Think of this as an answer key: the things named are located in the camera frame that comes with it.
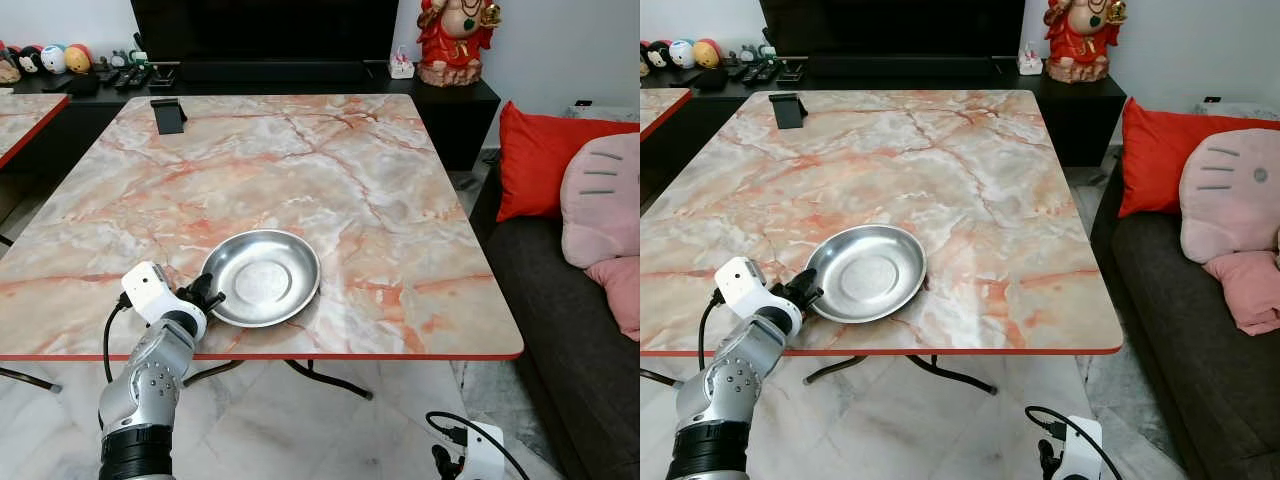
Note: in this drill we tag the large shallow steel plate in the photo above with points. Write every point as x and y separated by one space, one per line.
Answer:
262 278
868 273

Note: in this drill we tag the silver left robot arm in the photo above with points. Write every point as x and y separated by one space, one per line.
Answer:
730 385
150 390

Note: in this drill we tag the marble pattern folding table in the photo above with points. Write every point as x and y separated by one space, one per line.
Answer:
660 108
950 170
300 190
25 120

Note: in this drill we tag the dark grey sofa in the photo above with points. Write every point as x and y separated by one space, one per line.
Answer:
560 340
1190 340

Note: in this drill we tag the black phone stand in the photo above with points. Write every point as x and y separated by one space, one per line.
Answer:
788 111
168 116

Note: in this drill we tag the small pink pillow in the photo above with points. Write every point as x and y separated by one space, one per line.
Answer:
620 295
1250 290

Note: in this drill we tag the pink cat face pillow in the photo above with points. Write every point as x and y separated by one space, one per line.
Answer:
605 205
1230 195

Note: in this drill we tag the black remote control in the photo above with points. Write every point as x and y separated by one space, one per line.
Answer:
130 78
757 72

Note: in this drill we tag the green mug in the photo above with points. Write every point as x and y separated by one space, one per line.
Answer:
138 56
768 51

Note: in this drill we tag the small grey toy figure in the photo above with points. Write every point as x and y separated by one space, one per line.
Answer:
747 54
118 59

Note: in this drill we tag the orange yellow egg toy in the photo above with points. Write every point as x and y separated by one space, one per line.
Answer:
706 53
77 58

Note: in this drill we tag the black television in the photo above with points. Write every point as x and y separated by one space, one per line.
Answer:
265 35
890 30

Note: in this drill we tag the white round toy figure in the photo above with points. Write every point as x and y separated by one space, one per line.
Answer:
683 53
52 58

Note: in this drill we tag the black white toy figure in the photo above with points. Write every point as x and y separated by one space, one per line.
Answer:
28 60
658 55

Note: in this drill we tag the red cushion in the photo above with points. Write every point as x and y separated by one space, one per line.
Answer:
535 160
1155 160

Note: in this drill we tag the small white container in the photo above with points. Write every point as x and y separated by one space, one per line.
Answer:
402 67
1030 63

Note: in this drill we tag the red laughing Buddha statue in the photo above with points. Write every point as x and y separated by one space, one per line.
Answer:
1083 40
455 42

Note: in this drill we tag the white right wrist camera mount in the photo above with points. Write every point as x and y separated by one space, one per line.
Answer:
1083 447
487 452

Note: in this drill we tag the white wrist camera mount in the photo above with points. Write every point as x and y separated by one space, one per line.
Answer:
487 452
1083 447
745 285
150 290

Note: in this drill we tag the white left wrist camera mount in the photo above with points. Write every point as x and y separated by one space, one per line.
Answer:
150 290
745 285

